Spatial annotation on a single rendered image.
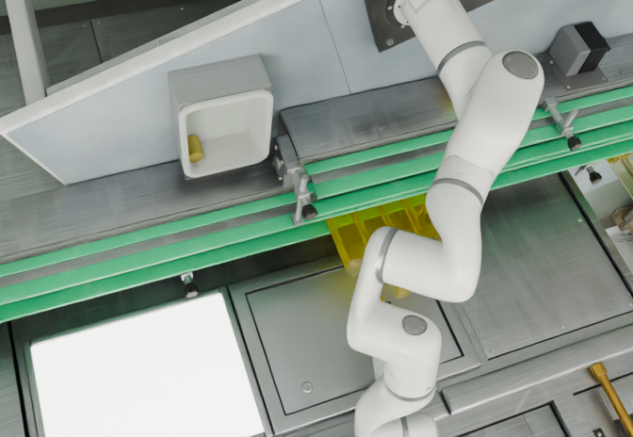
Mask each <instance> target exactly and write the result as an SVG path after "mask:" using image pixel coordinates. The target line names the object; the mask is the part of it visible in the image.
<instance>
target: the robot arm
mask: <svg viewBox="0 0 633 437"><path fill-rule="evenodd" d="M394 14H395V16H396V18H397V20H398V21H399V22H400V23H402V24H406V25H410V26H411V28H412V30H413V31H414V33H415V35H416V37H417V38H418V40H419V42H420V44H421V45H422V47H423V49H424V51H425V52H426V54H427V56H428V58H429V59H430V62H431V64H432V65H433V67H434V69H435V71H436V72H437V73H438V75H439V77H440V79H441V81H442V83H443V84H444V86H445V88H446V91H447V93H448V95H449V97H450V100H451V102H452V104H453V107H454V110H455V113H456V116H457V119H458V121H459V122H458V123H457V125H456V127H455V129H454V131H453V133H452V134H451V136H450V139H449V141H448V143H447V146H446V151H445V154H444V156H443V159H442V162H441V164H440V167H439V169H438V171H437V173H436V175H435V177H434V179H433V181H432V184H431V186H430V189H429V191H428V193H427V196H426V208H427V211H428V214H429V216H430V220H431V222H432V224H433V226H434V228H435V229H436V231H437V232H438V234H439V235H440V236H441V238H442V241H443V242H440V241H437V240H434V239H430V238H427V237H425V236H421V235H416V234H412V233H409V232H405V231H402V230H400V229H397V228H394V227H390V226H383V227H381V228H379V229H378V230H376V231H375V232H374V233H373V234H372V236H371V237H370V238H369V240H368V242H367V245H366V247H365V255H364V259H363V263H362V266H361V269H360V273H359V277H358V280H357V284H356V287H355V290H354V294H353V298H352V302H351V305H350V309H349V318H348V326H347V339H348V343H349V346H350V347H351V348H353V349H354V350H356V351H359V352H362V353H364V354H366V355H369V356H372V358H373V366H374V373H375V380H376V382H374V383H373V384H372V385H371V386H370V387H369V388H368V389H367V390H366V391H365V392H364V393H363V394H362V396H361V397H360V398H359V400H358V403H357V405H356V409H355V423H354V437H438V428H437V425H436V423H435V421H434V419H433V418H432V417H431V416H430V415H429V414H428V413H423V412H417V411H418V410H420V409H422V408H423V407H425V406H426V405H427V404H428V403H430V401H431V400H432V398H433V396H434V393H435V388H436V380H437V372H438V366H439V360H440V353H441V346H442V335H441V332H440V330H439V328H438V327H437V325H436V324H435V323H434V322H433V321H432V320H430V319H429V318H427V317H425V316H422V315H421V314H418V313H416V312H413V311H410V310H407V309H403V308H400V307H397V306H395V305H393V304H392V303H391V302H390V301H381V291H382V288H383V284H384V283H389V284H391V285H395V286H398V287H401V288H404V289H407V290H409V291H412V292H415V293H417V294H420V295H424V296H427V297H430V298H433V299H439V300H443V301H449V302H463V301H466V300H468V299H470V298H471V297H472V296H473V294H474V293H475V291H476V288H477V287H478V282H479V274H480V266H481V233H480V213H481V210H482V207H483V205H484V203H485V200H486V197H487V195H488V192H489V190H490V187H491V185H492V184H493V182H494V180H495V178H496V176H497V175H498V174H499V173H500V172H501V170H502V169H503V168H504V166H505V165H506V164H507V162H508V161H509V159H510V158H511V156H512V155H513V154H514V152H515V151H516V149H517V148H518V146H519V145H520V143H521V141H522V140H523V138H524V136H525V134H526V132H527V130H528V127H529V124H530V122H531V119H532V116H533V114H534V111H535V108H536V106H537V104H538V101H539V99H540V96H541V93H542V91H543V87H544V71H543V68H542V66H541V64H540V63H539V61H538V60H537V59H536V57H535V56H533V55H532V54H531V53H529V52H527V51H525V50H522V49H517V48H510V49H505V50H501V51H499V52H497V53H495V54H494V55H492V53H491V51H490V49H489V48H488V46H487V44H486V43H485V41H484V39H483V38H482V36H481V35H480V33H479V32H478V30H477V29H476V27H475V25H474V24H473V22H472V21H471V19H470V17H469V16H468V14H467V12H466V11H465V9H464V8H463V5H462V4H461V2H460V1H459V0H396V3H395V5H394Z"/></svg>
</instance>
